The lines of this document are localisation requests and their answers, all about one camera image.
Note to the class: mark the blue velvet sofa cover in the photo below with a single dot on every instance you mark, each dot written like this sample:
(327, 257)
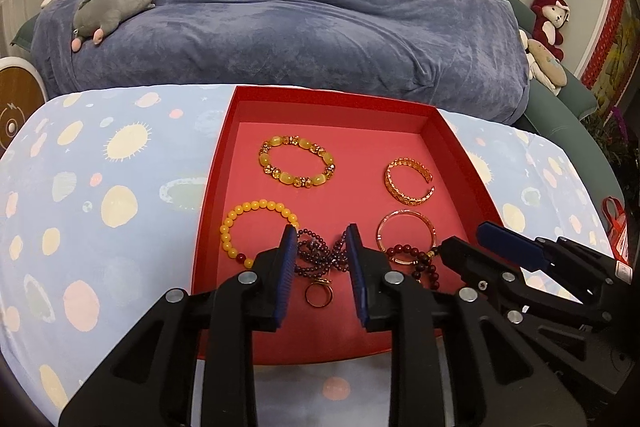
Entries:
(300, 32)

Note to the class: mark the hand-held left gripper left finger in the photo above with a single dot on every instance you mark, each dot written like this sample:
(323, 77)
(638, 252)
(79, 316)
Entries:
(282, 279)

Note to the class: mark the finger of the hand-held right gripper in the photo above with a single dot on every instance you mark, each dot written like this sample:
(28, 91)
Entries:
(510, 244)
(475, 267)

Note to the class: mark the thin gold bangle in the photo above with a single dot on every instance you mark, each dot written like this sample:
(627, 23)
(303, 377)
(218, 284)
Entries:
(405, 213)

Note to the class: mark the red patterned wall hanging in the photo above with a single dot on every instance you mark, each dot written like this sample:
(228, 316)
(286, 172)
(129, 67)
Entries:
(607, 32)

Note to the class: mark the red cardboard box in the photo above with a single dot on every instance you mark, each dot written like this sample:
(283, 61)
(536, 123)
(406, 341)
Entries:
(350, 167)

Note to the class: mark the green potted plant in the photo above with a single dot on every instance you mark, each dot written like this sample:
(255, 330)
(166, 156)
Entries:
(615, 137)

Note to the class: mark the grey plush mouse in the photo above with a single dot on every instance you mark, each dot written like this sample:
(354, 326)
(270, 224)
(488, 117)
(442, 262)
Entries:
(115, 4)

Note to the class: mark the gold openwork cuff bangle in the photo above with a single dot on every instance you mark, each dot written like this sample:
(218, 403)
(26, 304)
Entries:
(392, 189)

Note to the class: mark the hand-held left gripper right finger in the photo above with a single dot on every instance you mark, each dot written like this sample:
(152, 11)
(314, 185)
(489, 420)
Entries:
(357, 279)

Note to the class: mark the round white wooden-faced device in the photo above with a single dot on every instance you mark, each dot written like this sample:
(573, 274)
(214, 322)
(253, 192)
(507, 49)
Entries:
(15, 107)

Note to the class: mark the cream plush toy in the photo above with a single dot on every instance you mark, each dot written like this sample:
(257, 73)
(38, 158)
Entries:
(547, 67)

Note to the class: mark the red bag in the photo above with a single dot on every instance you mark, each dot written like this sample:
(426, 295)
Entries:
(620, 227)

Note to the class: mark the red monkey plush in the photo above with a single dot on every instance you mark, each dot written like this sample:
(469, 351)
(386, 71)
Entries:
(545, 27)

